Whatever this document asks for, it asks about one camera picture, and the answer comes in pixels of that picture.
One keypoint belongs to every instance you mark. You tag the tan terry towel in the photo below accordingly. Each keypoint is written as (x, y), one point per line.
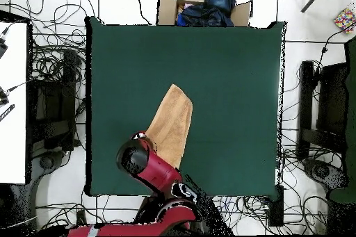
(172, 120)

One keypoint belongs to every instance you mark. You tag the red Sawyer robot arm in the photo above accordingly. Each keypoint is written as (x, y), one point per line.
(158, 170)

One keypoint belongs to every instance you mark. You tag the colourful patterned item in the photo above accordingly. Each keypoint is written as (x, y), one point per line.
(345, 20)

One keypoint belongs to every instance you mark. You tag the dark green table cloth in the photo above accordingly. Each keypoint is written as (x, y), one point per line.
(351, 137)
(133, 67)

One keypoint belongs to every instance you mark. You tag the black power strip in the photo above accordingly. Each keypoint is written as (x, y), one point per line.
(81, 217)

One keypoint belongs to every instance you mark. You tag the brown cardboard box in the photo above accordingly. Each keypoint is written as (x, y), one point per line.
(167, 9)

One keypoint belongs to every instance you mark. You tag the white table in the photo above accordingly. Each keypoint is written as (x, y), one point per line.
(14, 137)

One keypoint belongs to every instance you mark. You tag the black box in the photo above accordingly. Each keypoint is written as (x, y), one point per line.
(276, 206)

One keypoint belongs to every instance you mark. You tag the dark blue clothing pile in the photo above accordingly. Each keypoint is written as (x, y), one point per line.
(211, 11)

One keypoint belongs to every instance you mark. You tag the black strip with white marks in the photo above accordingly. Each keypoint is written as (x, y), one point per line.
(7, 112)

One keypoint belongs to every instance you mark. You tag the black frame stand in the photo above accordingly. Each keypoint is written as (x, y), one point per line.
(52, 103)
(332, 100)

